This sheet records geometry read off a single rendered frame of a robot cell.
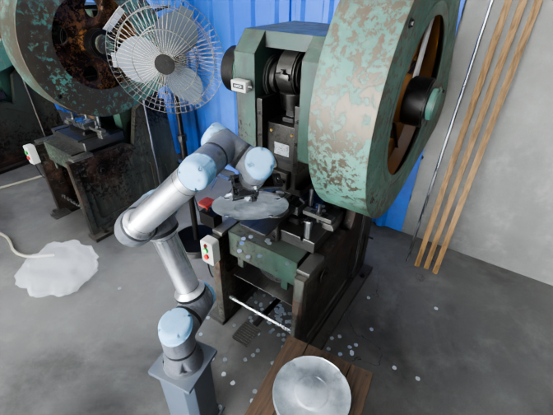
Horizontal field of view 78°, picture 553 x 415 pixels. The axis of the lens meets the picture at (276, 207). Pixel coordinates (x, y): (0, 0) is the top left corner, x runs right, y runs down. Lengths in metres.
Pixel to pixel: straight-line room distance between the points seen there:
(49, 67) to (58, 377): 1.58
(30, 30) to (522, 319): 3.09
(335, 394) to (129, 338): 1.20
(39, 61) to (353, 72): 1.72
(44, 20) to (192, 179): 1.61
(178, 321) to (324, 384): 0.60
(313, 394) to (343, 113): 1.02
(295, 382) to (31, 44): 1.99
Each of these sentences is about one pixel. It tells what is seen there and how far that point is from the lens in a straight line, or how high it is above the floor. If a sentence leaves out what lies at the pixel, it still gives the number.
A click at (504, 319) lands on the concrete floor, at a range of 2.53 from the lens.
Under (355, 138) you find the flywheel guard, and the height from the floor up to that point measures 1.33.
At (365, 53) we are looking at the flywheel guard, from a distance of 0.90.
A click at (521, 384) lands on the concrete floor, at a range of 2.27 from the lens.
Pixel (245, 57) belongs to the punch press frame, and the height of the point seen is 1.41.
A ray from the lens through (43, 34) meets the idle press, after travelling 2.25.
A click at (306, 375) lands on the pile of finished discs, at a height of 0.38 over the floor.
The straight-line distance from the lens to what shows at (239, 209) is 1.34.
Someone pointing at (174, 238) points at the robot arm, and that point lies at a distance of 1.20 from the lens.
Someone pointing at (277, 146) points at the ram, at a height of 1.07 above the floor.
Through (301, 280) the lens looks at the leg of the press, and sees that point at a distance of 1.46.
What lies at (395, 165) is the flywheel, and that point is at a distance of 1.46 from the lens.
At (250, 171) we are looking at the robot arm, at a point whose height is 1.26.
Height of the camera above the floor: 1.67
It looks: 34 degrees down
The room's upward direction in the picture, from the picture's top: 1 degrees clockwise
